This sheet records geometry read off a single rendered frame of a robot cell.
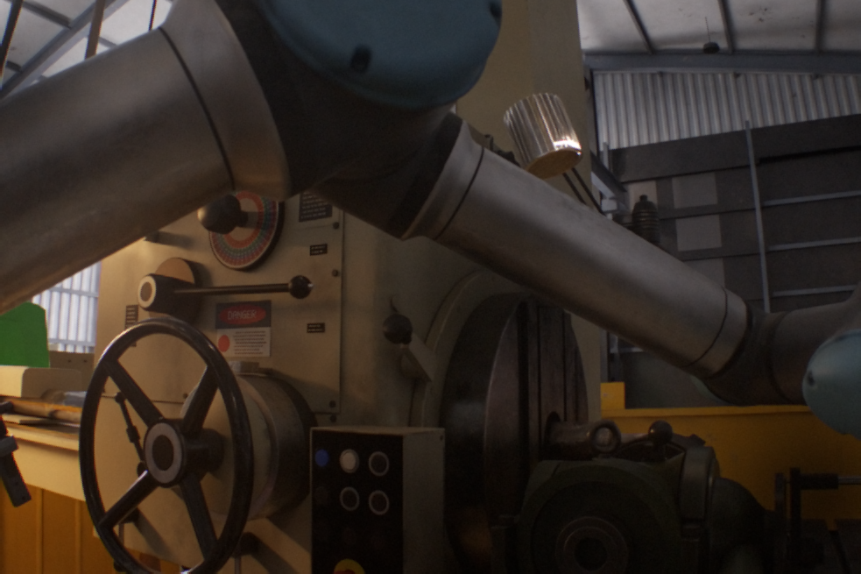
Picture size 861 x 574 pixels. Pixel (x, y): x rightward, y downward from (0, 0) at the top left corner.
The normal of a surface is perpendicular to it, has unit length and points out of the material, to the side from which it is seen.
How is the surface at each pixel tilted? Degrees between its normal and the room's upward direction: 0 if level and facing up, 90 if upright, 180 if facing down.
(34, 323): 84
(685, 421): 90
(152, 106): 96
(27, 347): 84
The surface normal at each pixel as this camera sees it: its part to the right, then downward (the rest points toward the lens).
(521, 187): 0.37, -0.44
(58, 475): -0.49, -0.17
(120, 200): 0.56, 0.55
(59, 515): 0.87, -0.10
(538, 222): 0.19, -0.03
